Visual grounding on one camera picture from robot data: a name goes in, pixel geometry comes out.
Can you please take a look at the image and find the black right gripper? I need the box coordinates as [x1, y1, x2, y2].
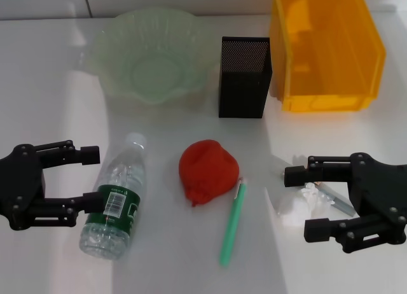
[284, 151, 407, 255]

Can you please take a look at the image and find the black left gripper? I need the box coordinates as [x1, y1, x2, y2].
[0, 139, 106, 232]

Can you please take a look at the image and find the white paper ball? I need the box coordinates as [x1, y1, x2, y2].
[273, 153, 332, 227]

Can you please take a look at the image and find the clear water bottle green label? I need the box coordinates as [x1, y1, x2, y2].
[78, 132, 149, 260]

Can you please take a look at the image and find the mint green pen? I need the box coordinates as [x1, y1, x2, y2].
[218, 178, 248, 267]

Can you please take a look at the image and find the orange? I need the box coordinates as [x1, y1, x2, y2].
[178, 139, 241, 208]

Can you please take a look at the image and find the silver glitter pen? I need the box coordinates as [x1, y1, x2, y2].
[314, 181, 356, 216]

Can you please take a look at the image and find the green glass fruit plate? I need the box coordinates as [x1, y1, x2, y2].
[96, 7, 217, 106]

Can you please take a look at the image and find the black mesh pen holder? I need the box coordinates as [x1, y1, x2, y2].
[217, 36, 273, 119]

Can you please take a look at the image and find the yellow plastic bin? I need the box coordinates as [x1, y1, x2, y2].
[269, 0, 387, 112]

